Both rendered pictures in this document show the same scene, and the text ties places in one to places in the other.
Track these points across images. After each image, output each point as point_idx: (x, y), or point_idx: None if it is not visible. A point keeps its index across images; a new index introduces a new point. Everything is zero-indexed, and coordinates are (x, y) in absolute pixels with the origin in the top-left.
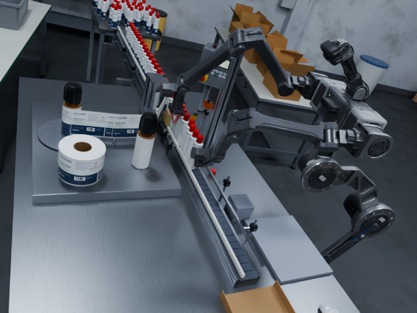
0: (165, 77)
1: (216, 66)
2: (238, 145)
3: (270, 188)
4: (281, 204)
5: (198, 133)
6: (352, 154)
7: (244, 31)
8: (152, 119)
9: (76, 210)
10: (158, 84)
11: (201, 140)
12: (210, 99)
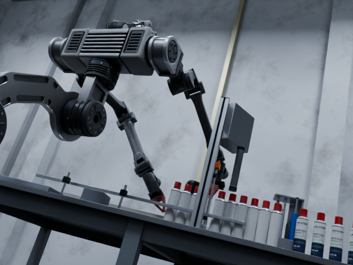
0: (294, 197)
1: (198, 116)
2: (224, 234)
3: (104, 205)
4: (72, 197)
5: (185, 185)
6: (66, 72)
7: (194, 80)
8: (188, 181)
9: None
10: (283, 205)
11: (174, 184)
12: (217, 160)
